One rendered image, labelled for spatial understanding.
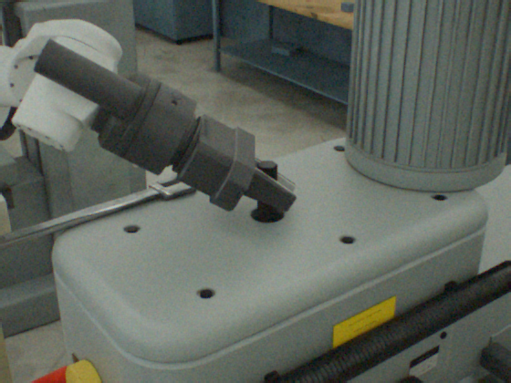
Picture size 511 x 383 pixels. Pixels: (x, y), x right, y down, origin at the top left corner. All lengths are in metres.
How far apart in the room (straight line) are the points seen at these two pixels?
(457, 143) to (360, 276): 0.21
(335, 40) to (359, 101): 6.20
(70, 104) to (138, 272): 0.17
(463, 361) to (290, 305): 0.40
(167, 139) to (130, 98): 0.06
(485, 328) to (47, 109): 0.64
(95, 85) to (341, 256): 0.29
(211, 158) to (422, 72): 0.25
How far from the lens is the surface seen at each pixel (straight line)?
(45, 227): 0.79
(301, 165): 0.92
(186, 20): 8.23
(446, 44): 0.81
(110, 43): 0.75
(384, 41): 0.83
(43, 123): 0.72
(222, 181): 0.73
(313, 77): 6.48
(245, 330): 0.67
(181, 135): 0.72
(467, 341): 1.02
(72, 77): 0.70
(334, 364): 0.73
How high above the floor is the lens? 2.28
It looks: 27 degrees down
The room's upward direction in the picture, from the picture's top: straight up
